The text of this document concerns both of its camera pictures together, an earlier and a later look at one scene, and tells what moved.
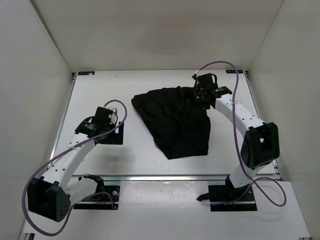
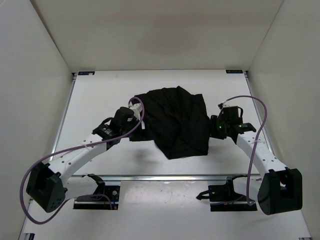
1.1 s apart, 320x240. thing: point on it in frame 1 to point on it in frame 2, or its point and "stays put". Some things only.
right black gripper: (188, 93) to (214, 120)
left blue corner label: (86, 73) stays put
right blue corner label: (234, 71) stays put
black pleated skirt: (178, 123) stays put
